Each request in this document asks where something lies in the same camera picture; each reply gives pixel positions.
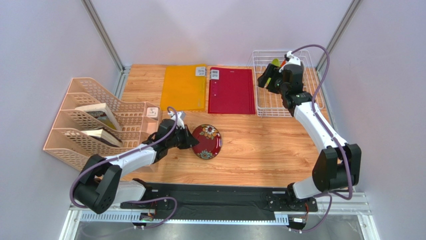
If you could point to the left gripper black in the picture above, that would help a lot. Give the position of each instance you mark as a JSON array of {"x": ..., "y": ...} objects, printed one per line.
[{"x": 189, "y": 140}]

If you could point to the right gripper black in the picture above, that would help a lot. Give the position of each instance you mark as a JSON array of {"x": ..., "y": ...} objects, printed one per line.
[{"x": 271, "y": 82}]

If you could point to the red floral plate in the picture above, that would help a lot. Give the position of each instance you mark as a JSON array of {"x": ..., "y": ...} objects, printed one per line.
[{"x": 210, "y": 141}]

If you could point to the lime green plate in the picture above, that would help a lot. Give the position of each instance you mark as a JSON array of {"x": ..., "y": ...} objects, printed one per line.
[{"x": 276, "y": 66}]

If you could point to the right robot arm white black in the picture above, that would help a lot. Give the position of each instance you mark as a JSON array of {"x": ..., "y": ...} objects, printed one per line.
[{"x": 338, "y": 164}]

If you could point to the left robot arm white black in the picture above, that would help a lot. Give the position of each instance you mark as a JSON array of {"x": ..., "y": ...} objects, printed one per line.
[{"x": 99, "y": 184}]

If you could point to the lower book in rack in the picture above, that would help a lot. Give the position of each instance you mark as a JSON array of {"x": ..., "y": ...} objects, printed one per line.
[{"x": 104, "y": 136}]

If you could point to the book in rack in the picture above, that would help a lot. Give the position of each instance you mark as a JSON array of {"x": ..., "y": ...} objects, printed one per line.
[
  {"x": 102, "y": 113},
  {"x": 104, "y": 136}
]

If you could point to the upper book in rack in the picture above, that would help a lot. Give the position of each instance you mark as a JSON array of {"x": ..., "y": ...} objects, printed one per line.
[{"x": 102, "y": 113}]

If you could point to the pink magazine file rack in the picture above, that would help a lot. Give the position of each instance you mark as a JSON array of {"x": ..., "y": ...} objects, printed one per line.
[{"x": 66, "y": 141}]

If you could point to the red file folder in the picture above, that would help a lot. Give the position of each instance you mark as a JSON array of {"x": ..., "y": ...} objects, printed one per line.
[{"x": 231, "y": 91}]

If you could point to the small white box in organizer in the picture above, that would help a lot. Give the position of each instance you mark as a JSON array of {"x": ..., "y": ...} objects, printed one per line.
[{"x": 153, "y": 112}]

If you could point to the orange file folder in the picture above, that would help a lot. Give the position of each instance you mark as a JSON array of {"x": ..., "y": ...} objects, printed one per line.
[{"x": 184, "y": 87}]

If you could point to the pink desk organizer tray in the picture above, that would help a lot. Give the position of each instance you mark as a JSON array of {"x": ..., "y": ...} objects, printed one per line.
[{"x": 136, "y": 124}]

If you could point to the black base mat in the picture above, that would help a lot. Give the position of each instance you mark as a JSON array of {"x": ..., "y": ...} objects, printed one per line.
[{"x": 219, "y": 202}]

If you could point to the white wire dish rack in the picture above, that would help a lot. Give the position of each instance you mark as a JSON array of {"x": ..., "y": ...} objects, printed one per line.
[{"x": 269, "y": 104}]

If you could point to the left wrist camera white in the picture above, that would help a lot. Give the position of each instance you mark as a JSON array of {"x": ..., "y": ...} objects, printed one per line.
[{"x": 178, "y": 117}]

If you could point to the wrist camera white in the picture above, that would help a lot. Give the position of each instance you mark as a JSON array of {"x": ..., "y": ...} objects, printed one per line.
[
  {"x": 178, "y": 117},
  {"x": 290, "y": 59}
]

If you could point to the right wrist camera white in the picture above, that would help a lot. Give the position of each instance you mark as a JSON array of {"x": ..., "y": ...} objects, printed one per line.
[{"x": 290, "y": 59}]

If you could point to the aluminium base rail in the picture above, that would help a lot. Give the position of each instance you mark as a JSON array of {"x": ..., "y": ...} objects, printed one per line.
[{"x": 173, "y": 211}]

